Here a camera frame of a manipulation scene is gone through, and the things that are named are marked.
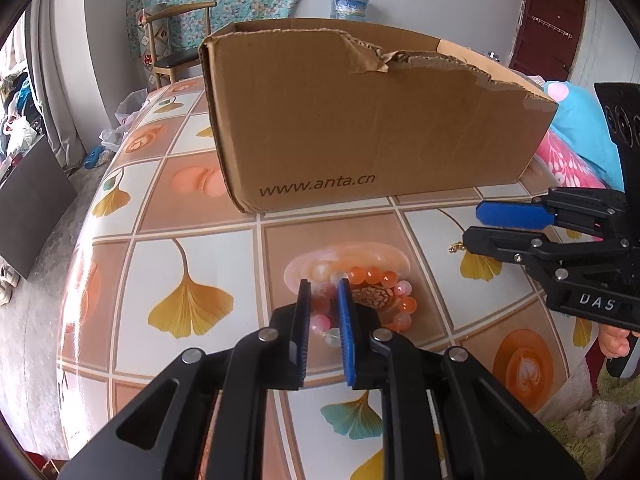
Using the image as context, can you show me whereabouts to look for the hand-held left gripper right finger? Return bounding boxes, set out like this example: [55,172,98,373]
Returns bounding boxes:
[336,279,586,480]

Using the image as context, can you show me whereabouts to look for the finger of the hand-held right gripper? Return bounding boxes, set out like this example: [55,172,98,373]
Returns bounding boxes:
[476,187,628,238]
[462,227,628,286]

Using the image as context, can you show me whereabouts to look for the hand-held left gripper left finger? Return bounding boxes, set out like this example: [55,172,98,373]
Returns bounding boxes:
[59,279,312,480]

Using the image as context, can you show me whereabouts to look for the orange bead bracelet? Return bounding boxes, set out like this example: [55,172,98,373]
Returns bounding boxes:
[307,266,418,348]

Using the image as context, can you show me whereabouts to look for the brown cardboard box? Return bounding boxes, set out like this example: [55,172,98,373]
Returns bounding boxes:
[198,17,559,213]

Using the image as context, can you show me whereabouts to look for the person's right hand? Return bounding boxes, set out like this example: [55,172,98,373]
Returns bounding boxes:
[597,324,635,358]

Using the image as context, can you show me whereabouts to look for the blue pillow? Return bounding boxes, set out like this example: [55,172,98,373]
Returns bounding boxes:
[542,81,626,193]

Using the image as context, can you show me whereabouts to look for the pink floral blanket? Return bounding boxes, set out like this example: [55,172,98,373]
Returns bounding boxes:
[532,130,616,196]

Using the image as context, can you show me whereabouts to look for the brown door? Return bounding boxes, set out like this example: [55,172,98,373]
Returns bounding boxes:
[509,0,587,83]

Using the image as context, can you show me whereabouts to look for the door hook rack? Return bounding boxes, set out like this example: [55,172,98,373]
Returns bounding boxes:
[532,16,573,38]

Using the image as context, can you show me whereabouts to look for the white plastic bag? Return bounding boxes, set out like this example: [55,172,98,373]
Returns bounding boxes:
[100,89,148,153]

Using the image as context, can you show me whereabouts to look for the white shoes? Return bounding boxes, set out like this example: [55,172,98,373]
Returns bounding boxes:
[0,265,21,306]

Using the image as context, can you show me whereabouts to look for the dark flat panel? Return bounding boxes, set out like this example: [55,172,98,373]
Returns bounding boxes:
[0,140,78,278]

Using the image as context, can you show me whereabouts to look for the wooden chair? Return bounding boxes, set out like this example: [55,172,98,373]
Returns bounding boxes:
[137,1,217,92]

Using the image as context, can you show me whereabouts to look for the pile of clothes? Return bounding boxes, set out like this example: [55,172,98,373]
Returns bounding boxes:
[0,72,46,171]

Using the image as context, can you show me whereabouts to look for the grey curtain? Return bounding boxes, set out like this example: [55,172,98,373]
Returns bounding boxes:
[25,0,96,171]

